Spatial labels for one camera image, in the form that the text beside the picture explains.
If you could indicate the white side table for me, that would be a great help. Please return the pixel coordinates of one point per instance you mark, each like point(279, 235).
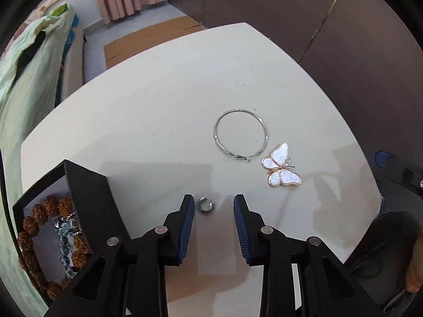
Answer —
point(165, 105)

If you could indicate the person's right hand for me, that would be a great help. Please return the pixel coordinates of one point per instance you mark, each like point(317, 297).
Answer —
point(416, 270)

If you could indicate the green tissue box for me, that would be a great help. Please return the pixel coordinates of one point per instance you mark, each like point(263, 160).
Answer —
point(58, 10)

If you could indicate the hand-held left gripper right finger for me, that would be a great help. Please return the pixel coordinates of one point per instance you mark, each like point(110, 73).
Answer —
point(241, 228)

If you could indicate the flat brown cardboard sheet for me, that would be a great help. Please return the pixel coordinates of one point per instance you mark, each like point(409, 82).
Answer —
point(145, 41)

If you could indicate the pale green quilt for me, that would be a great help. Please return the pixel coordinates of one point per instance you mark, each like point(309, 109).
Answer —
point(33, 82)

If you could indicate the bed with green sheet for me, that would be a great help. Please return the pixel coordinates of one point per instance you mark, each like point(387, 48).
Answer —
point(74, 59)

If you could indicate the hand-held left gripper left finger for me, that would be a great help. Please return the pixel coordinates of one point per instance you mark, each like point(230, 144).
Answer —
point(185, 228)

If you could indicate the white butterfly brooch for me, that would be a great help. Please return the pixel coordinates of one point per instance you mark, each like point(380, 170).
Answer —
point(281, 157)

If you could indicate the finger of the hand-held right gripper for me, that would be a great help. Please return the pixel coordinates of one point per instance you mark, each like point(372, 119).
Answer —
point(380, 158)

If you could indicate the silver bangle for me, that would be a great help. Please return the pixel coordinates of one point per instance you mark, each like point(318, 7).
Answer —
point(239, 157)

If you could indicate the black square gift box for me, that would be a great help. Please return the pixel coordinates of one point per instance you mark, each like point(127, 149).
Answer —
point(86, 185)

